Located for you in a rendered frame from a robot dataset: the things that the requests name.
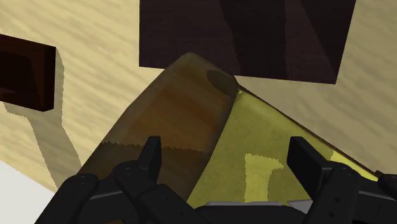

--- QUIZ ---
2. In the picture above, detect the yellow-green flat board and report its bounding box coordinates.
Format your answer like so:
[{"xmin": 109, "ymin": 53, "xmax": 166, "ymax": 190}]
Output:
[{"xmin": 186, "ymin": 88, "xmax": 380, "ymax": 209}]

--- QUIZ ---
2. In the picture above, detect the dark brown box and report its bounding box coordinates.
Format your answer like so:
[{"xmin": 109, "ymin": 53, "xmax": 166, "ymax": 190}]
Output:
[{"xmin": 0, "ymin": 33, "xmax": 57, "ymax": 113}]

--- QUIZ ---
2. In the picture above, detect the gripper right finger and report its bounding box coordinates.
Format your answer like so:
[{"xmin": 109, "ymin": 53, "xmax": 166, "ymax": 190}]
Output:
[{"xmin": 286, "ymin": 136, "xmax": 397, "ymax": 224}]

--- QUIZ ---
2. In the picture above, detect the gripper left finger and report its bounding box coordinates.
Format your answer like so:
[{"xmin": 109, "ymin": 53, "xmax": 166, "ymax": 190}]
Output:
[{"xmin": 34, "ymin": 136, "xmax": 206, "ymax": 224}]

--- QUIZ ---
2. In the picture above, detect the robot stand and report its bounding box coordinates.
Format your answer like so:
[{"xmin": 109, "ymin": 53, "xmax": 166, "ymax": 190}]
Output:
[{"xmin": 138, "ymin": 0, "xmax": 357, "ymax": 85}]

